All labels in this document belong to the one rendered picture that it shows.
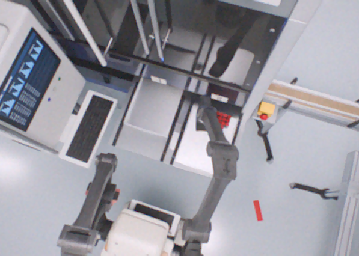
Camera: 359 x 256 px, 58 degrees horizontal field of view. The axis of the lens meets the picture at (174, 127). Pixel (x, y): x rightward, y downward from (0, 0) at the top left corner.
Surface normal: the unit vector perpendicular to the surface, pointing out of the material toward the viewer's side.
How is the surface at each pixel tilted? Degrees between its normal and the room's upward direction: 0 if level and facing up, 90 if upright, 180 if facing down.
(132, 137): 0
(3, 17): 0
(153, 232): 42
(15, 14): 0
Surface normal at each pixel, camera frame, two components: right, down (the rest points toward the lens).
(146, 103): -0.04, -0.25
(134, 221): 0.18, -0.81
